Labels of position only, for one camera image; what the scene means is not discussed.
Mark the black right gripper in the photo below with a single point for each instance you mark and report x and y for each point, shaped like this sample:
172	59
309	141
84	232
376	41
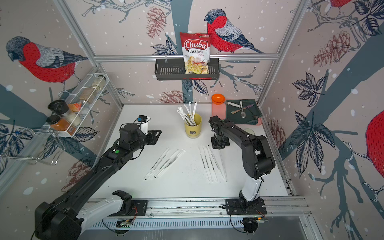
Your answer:
225	143

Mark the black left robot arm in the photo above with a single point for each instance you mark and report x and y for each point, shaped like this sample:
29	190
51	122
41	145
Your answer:
59	220

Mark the pink tray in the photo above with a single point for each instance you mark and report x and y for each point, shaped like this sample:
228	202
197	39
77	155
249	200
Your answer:
219	110

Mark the Chuba cassava chips bag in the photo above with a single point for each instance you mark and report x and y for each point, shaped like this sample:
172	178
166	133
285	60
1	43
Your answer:
196	52

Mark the wooden spoon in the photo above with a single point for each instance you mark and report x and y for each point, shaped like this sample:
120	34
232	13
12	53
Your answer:
236	111

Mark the white wire spice rack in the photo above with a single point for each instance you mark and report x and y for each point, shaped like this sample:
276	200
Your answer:
80	104

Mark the black wall basket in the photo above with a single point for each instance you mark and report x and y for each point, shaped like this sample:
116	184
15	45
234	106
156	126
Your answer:
174	70

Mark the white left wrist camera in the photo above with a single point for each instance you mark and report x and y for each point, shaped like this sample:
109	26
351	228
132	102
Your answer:
143	123

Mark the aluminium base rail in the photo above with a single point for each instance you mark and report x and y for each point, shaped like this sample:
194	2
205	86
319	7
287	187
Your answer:
194	213

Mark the green mat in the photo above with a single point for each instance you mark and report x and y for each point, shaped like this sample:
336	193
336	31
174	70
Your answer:
253	114

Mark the white handle knife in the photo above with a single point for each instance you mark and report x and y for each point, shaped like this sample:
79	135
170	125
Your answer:
232	104

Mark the orange spice jar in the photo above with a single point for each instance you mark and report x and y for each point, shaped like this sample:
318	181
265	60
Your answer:
60	124

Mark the bundle wrapped straws in cup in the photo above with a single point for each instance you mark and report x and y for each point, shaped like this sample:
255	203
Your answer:
189	116

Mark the orange bowl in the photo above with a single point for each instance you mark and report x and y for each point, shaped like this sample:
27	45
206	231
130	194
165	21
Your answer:
218	99

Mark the metal spoon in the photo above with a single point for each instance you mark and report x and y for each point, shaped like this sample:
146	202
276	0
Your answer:
243	114

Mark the straw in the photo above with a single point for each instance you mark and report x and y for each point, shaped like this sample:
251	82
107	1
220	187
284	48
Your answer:
147	176
211	162
208	167
223	166
216	163
182	152
167	163
159	166
204	165

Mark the black lid spice jar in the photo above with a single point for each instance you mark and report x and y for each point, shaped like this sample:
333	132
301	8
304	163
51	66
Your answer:
58	107

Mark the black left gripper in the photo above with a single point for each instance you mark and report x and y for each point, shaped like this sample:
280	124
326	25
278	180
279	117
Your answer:
151	134

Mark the yellow straw cup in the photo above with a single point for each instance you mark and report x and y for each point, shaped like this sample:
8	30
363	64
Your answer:
194	131

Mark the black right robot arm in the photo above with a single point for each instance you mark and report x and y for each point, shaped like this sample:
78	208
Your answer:
257	157

